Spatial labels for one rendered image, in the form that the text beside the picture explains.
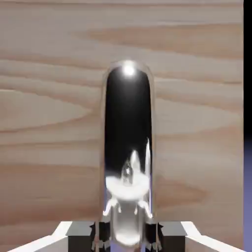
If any curved shiny metal handle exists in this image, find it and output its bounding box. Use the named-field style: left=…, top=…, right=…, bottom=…
left=99, top=60, right=157, bottom=252

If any light wood cabinet door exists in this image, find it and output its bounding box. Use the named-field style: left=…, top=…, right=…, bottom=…
left=0, top=0, right=244, bottom=252

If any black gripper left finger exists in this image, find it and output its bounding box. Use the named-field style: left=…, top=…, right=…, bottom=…
left=5, top=220, right=111, bottom=252

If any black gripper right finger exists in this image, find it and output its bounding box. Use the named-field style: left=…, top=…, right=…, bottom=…
left=145, top=220, right=248, bottom=252

